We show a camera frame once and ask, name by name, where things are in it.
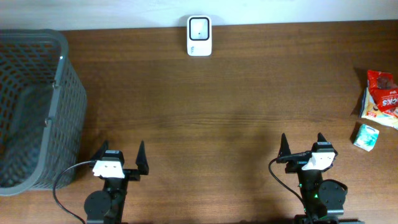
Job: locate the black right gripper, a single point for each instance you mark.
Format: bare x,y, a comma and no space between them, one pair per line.
296,162

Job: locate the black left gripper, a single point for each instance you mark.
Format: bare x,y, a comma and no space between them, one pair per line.
132,175

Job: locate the teal tissue pack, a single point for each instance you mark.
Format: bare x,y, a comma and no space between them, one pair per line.
366,137

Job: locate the yellow snack bag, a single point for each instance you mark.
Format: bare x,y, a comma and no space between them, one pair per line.
369,110

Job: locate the red Hacks candy bag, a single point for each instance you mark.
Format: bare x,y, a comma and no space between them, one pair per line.
382,89

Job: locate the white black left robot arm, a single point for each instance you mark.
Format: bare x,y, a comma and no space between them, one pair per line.
107,205

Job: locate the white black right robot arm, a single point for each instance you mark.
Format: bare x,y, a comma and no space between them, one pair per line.
322,199

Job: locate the white barcode scanner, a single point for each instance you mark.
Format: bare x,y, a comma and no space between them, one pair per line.
199,36

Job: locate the grey plastic mesh basket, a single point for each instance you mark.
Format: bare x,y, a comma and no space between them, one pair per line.
43,106

